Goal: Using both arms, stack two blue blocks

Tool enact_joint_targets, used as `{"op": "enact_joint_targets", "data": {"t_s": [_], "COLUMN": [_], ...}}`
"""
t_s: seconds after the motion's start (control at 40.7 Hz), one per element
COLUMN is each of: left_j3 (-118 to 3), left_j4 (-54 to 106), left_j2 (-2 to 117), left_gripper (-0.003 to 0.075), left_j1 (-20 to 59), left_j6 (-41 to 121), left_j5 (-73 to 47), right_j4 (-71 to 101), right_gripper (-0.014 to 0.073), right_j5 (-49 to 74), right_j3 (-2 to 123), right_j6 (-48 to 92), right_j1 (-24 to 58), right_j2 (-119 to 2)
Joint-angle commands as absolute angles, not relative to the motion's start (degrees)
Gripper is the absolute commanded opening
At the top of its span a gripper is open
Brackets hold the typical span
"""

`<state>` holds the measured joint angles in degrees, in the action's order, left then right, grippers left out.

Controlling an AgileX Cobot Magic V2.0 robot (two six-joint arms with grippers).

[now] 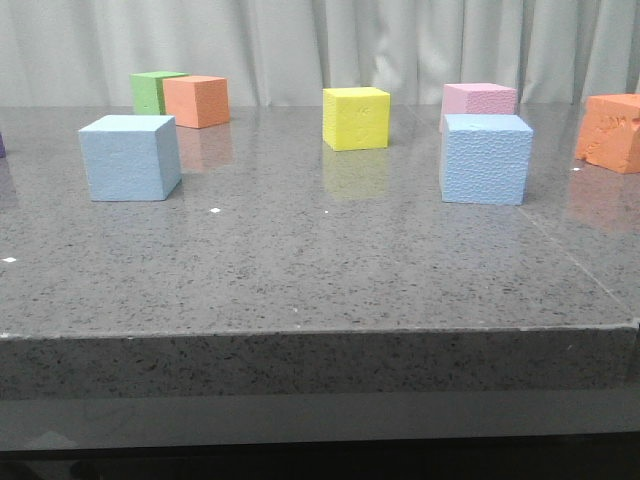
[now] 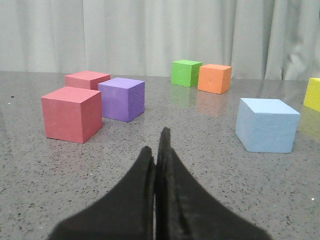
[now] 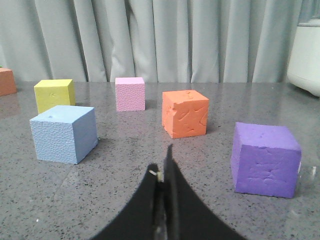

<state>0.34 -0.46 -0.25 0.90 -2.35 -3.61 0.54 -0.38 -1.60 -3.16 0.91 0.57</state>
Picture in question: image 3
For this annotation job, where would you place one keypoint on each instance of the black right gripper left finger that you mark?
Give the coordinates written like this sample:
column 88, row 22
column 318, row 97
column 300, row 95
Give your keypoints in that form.
column 135, row 221

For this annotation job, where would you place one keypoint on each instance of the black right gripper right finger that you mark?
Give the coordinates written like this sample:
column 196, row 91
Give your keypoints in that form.
column 187, row 217

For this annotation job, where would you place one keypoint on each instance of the textured light blue foam cube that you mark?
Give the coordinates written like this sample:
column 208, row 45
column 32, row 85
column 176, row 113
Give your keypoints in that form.
column 64, row 133

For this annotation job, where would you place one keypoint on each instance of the purple foam cube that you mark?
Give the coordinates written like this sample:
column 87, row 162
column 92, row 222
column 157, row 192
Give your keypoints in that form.
column 265, row 160

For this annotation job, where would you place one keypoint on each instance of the dented orange foam cube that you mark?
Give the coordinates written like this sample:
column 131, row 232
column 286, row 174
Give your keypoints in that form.
column 184, row 113

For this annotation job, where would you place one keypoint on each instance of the pink foam cube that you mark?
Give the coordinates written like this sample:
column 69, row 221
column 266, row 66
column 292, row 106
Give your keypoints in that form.
column 130, row 94

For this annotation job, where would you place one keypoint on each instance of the yellow foam cube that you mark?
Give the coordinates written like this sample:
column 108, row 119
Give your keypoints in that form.
column 52, row 92

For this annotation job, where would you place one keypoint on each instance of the grey curtain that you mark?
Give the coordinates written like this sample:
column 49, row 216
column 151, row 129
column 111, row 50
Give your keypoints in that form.
column 166, row 41

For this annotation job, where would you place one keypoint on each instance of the smooth orange foam cube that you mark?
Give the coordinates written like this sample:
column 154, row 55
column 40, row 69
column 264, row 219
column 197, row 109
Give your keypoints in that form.
column 7, row 82

